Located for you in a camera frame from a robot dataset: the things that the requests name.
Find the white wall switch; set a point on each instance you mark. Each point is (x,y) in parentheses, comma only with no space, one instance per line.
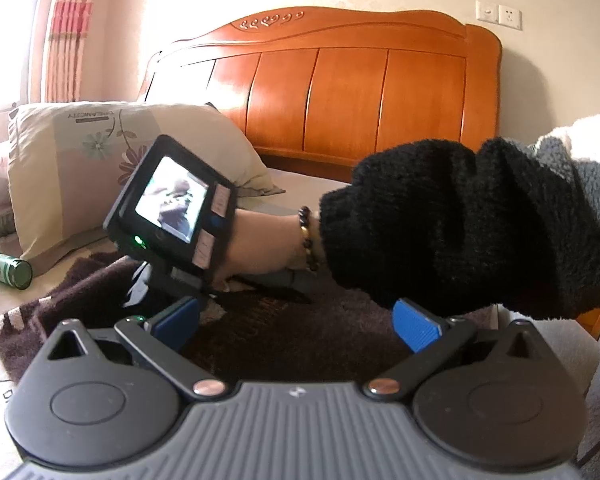
(487,11)

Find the white wall socket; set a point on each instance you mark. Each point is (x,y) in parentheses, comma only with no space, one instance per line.
(510,16)

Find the cream floral pillow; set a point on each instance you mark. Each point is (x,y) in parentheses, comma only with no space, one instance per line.
(70,170)

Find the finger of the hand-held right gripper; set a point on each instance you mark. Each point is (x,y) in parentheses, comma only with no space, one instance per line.
(137,285)

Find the green glass bottle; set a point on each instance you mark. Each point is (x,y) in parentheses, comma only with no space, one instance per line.
(10,267)

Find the person's right forearm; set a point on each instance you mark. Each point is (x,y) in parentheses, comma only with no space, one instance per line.
(430,220)

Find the brown fuzzy sweater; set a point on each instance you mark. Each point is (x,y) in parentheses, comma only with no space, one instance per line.
(280,330)

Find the pink striped curtain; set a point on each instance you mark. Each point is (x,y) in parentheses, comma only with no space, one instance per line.
(67,35)

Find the bright window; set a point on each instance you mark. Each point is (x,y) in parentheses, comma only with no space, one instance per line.
(5,35)

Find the person's right hand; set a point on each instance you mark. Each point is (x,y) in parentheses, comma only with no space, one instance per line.
(265,240)

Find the grey white fleece garment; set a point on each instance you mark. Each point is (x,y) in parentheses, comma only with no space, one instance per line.
(595,170)

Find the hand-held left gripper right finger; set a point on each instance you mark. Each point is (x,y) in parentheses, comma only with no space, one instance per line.
(417,325)

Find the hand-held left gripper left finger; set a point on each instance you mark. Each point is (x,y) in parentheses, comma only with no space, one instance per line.
(177,320)

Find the orange wooden headboard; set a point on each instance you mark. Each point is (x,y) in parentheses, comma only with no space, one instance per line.
(330,100)

